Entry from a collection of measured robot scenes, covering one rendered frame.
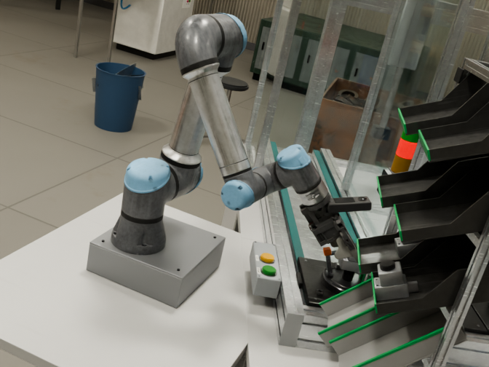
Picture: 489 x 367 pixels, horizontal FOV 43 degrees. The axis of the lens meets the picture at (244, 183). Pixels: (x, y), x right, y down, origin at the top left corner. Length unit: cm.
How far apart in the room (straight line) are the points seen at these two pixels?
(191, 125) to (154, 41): 653
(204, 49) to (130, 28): 687
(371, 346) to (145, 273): 63
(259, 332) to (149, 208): 43
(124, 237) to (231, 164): 39
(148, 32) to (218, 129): 678
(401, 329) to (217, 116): 64
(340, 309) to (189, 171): 56
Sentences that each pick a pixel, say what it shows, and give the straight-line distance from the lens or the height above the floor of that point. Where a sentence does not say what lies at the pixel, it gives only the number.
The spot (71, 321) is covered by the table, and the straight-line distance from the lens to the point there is 161.
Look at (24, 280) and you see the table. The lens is 175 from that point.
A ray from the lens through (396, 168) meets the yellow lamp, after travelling 185.
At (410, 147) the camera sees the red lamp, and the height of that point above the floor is 135.
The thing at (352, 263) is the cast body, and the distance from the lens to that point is 173.
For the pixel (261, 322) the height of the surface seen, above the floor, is 86.
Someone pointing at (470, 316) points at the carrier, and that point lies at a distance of 188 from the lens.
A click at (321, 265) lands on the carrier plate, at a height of 97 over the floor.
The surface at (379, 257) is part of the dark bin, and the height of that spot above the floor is 121.
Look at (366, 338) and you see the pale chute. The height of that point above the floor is 105.
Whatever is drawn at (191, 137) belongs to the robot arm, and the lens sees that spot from 172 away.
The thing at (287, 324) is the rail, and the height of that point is 93.
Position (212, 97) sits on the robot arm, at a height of 143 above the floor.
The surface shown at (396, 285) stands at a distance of 128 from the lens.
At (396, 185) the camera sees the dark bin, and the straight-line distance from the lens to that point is 142.
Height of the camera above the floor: 181
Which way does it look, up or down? 22 degrees down
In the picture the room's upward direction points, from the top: 13 degrees clockwise
